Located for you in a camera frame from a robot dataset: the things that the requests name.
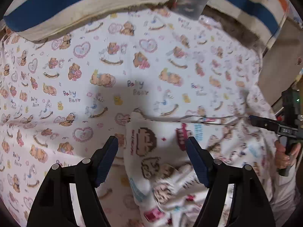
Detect white cartoon print pants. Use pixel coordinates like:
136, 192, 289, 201
124, 113, 277, 226

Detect person's right hand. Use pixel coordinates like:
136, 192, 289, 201
274, 140, 301, 169

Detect beige padded headboard cushion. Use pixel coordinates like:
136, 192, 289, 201
258, 19, 302, 105

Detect baby bear print bedsheet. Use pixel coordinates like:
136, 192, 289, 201
1, 9, 272, 226

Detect striped Paris fabric curtain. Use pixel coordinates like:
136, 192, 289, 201
3, 0, 289, 48

